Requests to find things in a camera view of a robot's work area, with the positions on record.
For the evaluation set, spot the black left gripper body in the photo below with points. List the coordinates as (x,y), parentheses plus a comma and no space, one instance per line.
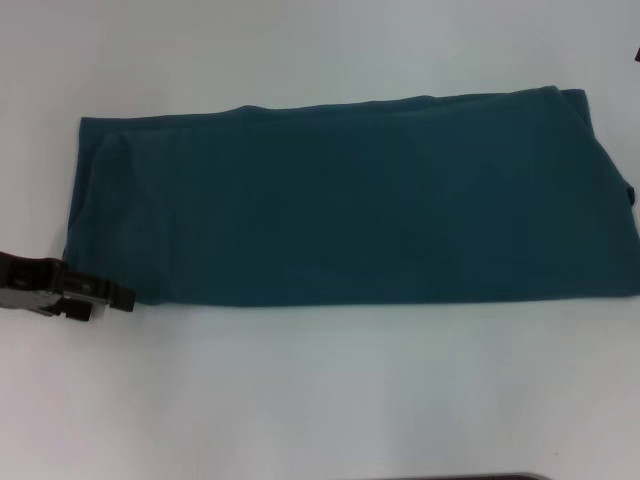
(30,285)

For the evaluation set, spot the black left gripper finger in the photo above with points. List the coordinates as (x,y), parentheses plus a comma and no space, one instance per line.
(110,295)
(77,309)

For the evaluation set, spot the teal FREE print T-shirt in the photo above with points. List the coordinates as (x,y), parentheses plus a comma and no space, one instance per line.
(350,200)

